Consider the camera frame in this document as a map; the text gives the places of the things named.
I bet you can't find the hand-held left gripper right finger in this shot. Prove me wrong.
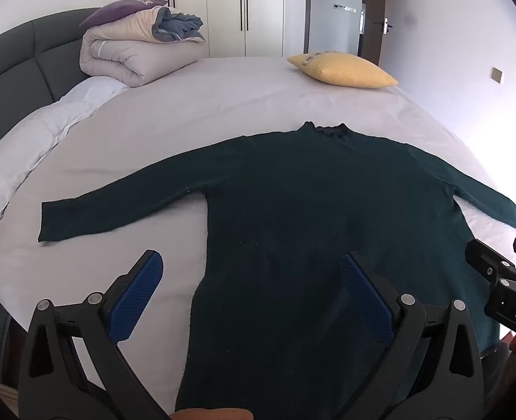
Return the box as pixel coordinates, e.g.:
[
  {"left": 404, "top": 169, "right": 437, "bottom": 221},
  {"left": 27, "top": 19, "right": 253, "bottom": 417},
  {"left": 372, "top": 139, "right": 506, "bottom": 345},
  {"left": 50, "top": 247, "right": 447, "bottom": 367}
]
[{"left": 339, "top": 251, "right": 486, "bottom": 420}]

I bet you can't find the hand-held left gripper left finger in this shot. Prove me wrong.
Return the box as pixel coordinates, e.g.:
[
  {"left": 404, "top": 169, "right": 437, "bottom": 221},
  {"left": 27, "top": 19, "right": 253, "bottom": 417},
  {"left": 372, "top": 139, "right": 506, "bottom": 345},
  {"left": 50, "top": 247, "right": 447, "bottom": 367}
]
[{"left": 18, "top": 249, "right": 171, "bottom": 420}]

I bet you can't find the dark green sweater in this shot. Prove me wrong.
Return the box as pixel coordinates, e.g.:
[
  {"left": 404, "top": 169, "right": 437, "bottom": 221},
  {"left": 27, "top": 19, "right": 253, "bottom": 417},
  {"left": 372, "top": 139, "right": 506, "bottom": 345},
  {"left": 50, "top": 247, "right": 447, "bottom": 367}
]
[{"left": 38, "top": 121, "right": 516, "bottom": 420}]

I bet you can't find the white pillow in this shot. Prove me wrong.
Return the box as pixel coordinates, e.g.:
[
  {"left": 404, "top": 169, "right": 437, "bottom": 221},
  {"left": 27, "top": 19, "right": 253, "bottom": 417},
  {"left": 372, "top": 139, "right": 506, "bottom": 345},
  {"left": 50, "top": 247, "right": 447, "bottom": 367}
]
[{"left": 0, "top": 76, "right": 131, "bottom": 229}]

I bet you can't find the bed with white sheet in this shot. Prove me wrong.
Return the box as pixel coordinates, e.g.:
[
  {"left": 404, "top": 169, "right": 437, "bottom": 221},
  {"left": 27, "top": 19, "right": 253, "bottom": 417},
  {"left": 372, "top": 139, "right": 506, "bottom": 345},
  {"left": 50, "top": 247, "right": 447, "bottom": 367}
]
[{"left": 0, "top": 56, "right": 516, "bottom": 388}]

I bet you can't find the yellow pillow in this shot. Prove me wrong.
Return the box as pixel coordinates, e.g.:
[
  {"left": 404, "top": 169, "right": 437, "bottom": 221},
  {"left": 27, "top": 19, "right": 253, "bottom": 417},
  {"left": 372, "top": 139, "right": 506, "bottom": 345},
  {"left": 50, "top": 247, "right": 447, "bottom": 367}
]
[{"left": 287, "top": 52, "right": 399, "bottom": 89}]

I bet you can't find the folded beige duvet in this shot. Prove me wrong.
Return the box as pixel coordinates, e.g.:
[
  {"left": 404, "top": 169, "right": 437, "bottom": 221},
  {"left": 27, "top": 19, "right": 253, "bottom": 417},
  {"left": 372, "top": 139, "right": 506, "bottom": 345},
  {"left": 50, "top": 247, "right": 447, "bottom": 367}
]
[{"left": 79, "top": 4, "right": 210, "bottom": 88}]

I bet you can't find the dark green padded headboard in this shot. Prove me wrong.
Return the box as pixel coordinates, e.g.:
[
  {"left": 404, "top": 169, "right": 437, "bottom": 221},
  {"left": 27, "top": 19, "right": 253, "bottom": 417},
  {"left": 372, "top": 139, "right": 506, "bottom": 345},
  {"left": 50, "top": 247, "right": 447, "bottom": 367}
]
[{"left": 0, "top": 7, "right": 105, "bottom": 171}]

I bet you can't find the dark brown door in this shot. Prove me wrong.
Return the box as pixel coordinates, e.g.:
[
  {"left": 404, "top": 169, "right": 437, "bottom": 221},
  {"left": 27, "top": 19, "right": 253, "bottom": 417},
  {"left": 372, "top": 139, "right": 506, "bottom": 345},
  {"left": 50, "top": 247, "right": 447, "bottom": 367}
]
[{"left": 358, "top": 0, "right": 390, "bottom": 67}]

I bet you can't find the blue grey folded blanket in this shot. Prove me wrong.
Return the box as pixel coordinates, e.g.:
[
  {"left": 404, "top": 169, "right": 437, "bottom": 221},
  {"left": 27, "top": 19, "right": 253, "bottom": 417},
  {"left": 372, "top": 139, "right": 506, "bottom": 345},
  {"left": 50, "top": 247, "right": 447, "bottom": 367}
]
[{"left": 152, "top": 6, "right": 206, "bottom": 44}]

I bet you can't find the purple pillow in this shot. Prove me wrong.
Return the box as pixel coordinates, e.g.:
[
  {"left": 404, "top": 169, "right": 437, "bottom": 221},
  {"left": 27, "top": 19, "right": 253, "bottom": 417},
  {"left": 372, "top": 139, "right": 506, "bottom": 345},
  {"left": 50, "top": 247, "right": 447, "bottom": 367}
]
[{"left": 80, "top": 0, "right": 169, "bottom": 27}]

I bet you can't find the cream wardrobe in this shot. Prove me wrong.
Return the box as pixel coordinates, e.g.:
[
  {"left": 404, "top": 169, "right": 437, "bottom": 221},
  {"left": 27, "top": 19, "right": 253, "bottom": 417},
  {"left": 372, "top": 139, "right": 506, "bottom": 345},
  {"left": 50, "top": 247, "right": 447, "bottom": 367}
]
[{"left": 139, "top": 0, "right": 308, "bottom": 58}]

